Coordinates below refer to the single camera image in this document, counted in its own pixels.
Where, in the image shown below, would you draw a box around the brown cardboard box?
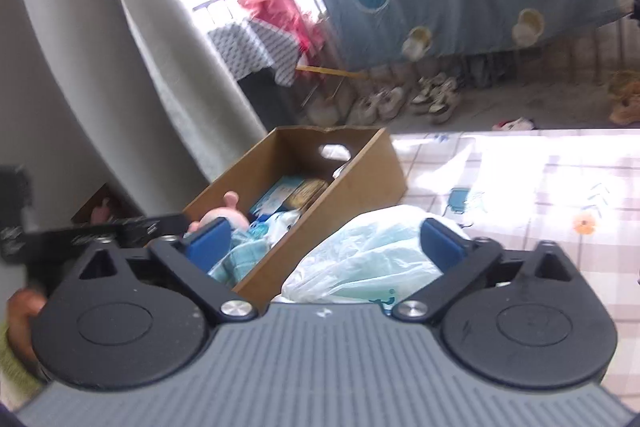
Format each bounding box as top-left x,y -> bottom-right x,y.
183,127 -> 407,310

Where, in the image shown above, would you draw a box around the blue mask package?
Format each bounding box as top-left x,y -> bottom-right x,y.
248,210 -> 300,248

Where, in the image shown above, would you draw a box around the white curtain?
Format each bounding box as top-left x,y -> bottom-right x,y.
3,0 -> 265,215

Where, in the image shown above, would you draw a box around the pink plush doll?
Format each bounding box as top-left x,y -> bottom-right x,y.
188,191 -> 250,234

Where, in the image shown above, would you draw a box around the white plastic shopping bag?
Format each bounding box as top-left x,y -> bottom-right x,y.
273,205 -> 469,312

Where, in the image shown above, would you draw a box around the polka dot cloth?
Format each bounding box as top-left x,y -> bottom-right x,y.
208,20 -> 302,87

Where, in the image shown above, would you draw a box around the teal towel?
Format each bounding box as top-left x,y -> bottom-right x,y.
208,230 -> 271,288

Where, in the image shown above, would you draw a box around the white slippers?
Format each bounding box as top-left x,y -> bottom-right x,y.
352,86 -> 405,126

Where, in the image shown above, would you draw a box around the pink hanging garment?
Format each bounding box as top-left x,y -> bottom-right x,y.
238,0 -> 324,53

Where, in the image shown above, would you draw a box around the left hand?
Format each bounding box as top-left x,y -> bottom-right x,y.
6,288 -> 47,365

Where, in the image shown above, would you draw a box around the gold tissue pack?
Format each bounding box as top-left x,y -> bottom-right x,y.
283,179 -> 329,211

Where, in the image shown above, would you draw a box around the yogurt cup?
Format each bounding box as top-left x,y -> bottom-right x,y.
332,162 -> 348,180

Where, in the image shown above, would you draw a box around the blue bandage box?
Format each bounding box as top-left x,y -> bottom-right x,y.
250,176 -> 305,218

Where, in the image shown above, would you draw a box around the sneakers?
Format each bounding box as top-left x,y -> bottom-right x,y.
409,72 -> 461,124

